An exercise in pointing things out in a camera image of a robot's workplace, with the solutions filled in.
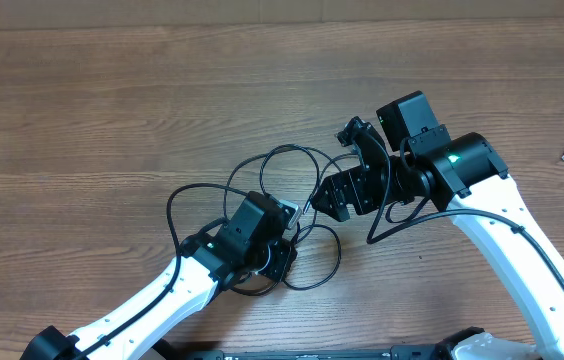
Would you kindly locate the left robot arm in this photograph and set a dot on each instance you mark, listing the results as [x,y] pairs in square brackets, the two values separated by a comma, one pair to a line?
[207,263]

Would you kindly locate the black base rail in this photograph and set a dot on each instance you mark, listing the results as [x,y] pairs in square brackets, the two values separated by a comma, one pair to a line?
[307,355]

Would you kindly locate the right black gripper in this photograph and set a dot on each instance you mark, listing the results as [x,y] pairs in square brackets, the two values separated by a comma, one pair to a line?
[359,185]

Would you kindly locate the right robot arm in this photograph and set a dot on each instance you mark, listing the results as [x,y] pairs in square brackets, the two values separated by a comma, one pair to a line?
[413,156]

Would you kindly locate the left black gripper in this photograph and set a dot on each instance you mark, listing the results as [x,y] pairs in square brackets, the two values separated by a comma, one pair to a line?
[286,253]

